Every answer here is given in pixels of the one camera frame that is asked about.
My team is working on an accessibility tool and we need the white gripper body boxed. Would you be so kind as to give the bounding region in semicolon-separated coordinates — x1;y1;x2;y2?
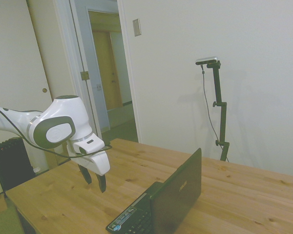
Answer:
66;143;111;176

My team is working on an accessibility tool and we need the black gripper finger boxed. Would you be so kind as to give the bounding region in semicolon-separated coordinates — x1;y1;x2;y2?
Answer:
95;173;107;194
77;164;92;185

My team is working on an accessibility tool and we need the black Asus laptop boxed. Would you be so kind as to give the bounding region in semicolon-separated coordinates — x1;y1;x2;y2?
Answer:
105;147;202;234

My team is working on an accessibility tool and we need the black oil radiator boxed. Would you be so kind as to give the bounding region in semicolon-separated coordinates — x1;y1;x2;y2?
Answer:
0;136;36;194

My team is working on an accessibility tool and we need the wooden hallway door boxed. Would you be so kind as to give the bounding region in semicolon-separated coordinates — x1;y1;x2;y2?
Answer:
92;31;124;111

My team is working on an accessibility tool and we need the white open room door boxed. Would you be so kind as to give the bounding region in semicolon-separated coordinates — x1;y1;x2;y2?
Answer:
70;0;111;134

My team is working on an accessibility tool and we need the white door with knob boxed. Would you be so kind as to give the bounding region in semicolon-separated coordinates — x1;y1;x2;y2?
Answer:
0;0;57;169

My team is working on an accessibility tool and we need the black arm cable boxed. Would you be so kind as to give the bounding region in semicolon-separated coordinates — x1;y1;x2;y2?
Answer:
0;104;112;159

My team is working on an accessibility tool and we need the black camera stand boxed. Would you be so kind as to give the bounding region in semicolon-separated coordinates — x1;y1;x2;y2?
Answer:
207;60;230;162

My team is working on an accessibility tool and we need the metal light switch plate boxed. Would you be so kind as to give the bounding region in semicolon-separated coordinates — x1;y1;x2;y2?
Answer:
132;19;142;37

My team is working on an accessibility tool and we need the silver camera on stand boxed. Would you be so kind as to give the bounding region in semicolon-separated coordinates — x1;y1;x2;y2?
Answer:
195;56;219;66

